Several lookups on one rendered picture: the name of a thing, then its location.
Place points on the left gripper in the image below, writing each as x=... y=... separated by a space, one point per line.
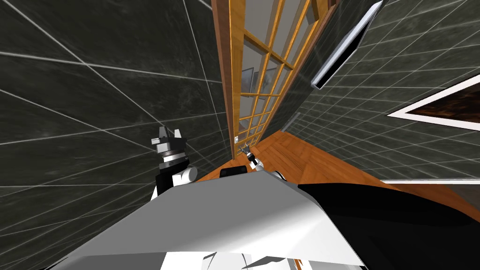
x=169 y=144

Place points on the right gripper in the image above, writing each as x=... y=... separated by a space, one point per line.
x=246 y=151

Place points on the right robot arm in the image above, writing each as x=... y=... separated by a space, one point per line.
x=393 y=232

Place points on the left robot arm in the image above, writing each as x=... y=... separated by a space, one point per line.
x=173 y=176

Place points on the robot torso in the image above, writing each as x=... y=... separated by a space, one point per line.
x=225 y=217

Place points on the wooden glass-paned door leaf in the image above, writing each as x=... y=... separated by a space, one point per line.
x=237 y=56

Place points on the white-framed dark brown picture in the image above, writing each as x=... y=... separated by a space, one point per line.
x=450 y=107

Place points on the grey wall bar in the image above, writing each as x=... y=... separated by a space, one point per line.
x=291 y=121

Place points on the white-framed black wall panel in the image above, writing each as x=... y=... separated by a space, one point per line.
x=343 y=50

